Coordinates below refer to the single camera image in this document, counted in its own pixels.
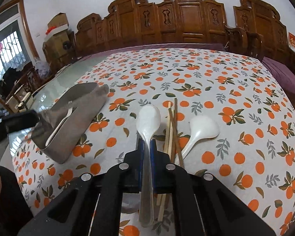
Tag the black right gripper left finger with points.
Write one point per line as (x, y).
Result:
(133, 179)

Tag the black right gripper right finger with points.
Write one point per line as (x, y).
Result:
(159, 160)

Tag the light wooden chopstick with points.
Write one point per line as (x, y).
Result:
(165, 149)
(169, 149)

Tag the dark brown chopstick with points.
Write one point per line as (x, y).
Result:
(173, 150)
(176, 137)

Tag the matte steel spoon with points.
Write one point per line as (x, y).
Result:
(148, 122)

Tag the white ceramic spoon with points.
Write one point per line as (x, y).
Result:
(201, 127)

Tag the white plastic fork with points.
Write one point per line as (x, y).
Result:
(69, 112)

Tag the small wooden chair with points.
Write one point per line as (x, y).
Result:
(15, 84)

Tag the grey metal tray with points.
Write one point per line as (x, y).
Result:
(86, 99)

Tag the barred window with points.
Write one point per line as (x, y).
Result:
(13, 53)

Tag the stacked cardboard boxes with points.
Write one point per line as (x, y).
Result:
(58, 46)

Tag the orange print tablecloth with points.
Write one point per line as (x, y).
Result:
(254, 154)

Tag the carved wooden bench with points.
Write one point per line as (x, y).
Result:
(139, 22)

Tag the purple seat cushion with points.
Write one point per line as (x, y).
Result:
(283, 76)

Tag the carved wooden armchair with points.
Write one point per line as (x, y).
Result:
(262, 18)

